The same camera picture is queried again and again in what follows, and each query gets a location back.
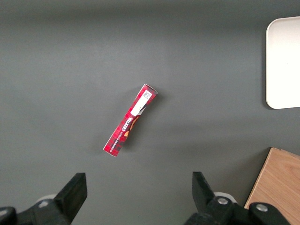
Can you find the wooden drawer cabinet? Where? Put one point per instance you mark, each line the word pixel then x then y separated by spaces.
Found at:
pixel 276 178

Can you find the red cookie box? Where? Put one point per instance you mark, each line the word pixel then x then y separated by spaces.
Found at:
pixel 131 119

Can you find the cream plastic tray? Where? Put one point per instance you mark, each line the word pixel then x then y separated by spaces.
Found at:
pixel 283 63

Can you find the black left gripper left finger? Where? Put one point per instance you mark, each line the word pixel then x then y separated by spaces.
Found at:
pixel 58 208

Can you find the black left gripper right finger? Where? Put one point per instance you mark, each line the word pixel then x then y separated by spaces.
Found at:
pixel 211 211

